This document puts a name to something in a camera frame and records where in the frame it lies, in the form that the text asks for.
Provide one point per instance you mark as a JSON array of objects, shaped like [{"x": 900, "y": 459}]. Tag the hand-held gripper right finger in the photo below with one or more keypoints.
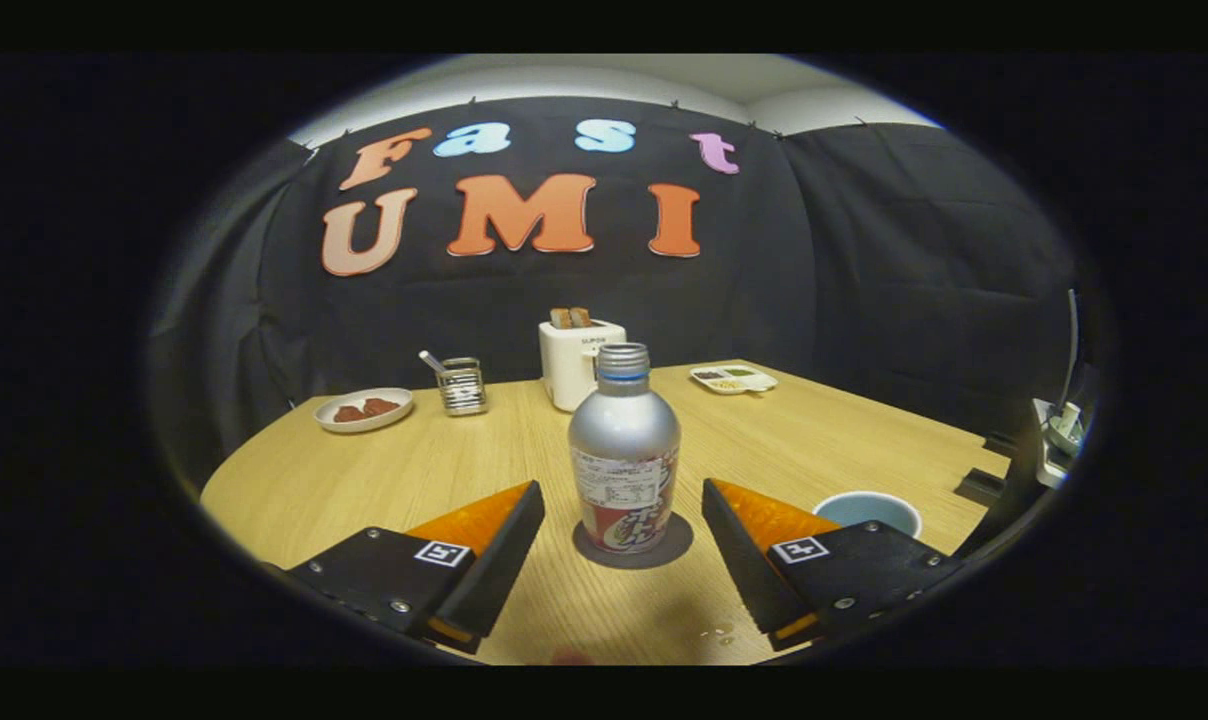
[{"x": 749, "y": 560}]

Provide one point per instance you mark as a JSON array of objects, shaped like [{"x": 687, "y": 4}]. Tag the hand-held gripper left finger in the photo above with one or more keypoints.
[{"x": 494, "y": 560}]

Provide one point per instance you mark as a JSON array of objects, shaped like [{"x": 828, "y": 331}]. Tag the brown round coaster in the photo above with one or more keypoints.
[{"x": 684, "y": 545}]

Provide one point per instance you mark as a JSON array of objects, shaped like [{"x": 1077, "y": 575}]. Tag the white cup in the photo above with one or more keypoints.
[{"x": 864, "y": 510}]

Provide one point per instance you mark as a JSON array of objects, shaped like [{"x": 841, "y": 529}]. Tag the silver juice bottle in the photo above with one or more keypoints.
[{"x": 624, "y": 430}]

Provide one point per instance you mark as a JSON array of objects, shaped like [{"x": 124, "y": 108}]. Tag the wooden table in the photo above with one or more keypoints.
[{"x": 364, "y": 480}]

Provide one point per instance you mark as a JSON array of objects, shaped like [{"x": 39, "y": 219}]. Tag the white divided sauce tray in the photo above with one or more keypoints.
[{"x": 733, "y": 379}]

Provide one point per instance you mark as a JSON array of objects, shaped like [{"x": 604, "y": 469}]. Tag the white round plate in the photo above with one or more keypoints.
[{"x": 364, "y": 424}]

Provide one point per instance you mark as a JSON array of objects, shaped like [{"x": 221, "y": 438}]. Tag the red meat piece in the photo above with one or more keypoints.
[
  {"x": 382, "y": 406},
  {"x": 349, "y": 414}
]

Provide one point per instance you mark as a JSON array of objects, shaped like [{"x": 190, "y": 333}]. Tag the white toaster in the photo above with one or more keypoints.
[{"x": 564, "y": 365}]

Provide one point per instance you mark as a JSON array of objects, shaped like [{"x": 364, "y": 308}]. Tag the black table clamp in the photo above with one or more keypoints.
[
  {"x": 979, "y": 487},
  {"x": 1000, "y": 444}
]

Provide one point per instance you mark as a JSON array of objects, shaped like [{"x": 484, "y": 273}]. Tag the toast slice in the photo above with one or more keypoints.
[
  {"x": 581, "y": 317},
  {"x": 561, "y": 319}
]

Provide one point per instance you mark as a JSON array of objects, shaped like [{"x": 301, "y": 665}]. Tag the black backdrop cloth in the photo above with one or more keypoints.
[{"x": 864, "y": 250}]

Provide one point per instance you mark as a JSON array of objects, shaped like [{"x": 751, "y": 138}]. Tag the white and grey device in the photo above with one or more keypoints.
[{"x": 1059, "y": 430}]

